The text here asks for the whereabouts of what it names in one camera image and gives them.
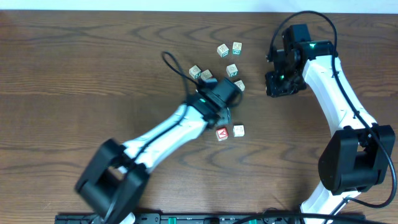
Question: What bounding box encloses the red letter A wooden block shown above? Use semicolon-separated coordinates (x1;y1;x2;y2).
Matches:
216;128;229;141

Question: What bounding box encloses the yellow wooden block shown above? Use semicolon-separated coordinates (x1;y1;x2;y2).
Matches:
233;125;245;137

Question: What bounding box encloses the red number 8 wooden block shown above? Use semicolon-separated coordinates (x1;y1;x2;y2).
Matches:
200;70;213;80

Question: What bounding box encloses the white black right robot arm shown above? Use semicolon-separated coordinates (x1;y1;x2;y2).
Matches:
266;37;396;223

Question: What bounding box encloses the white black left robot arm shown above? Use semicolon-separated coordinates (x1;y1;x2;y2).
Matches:
75;90;236;223

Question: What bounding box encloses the green trimmed wooden block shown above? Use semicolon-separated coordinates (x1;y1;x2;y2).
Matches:
234;80;245;91

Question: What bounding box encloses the wooden block green side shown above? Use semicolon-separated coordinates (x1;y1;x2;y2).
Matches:
226;64;238;77

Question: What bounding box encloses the green letter J wooden block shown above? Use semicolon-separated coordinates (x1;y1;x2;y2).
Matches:
188;65;202;80

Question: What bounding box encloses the green letter Z wooden block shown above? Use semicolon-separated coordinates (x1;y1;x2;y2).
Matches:
232;42;242;55

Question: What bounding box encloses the letter B wooden block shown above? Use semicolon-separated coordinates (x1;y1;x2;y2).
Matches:
217;44;229;58

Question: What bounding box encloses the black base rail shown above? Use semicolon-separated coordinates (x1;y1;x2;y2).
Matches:
54;212;304;224

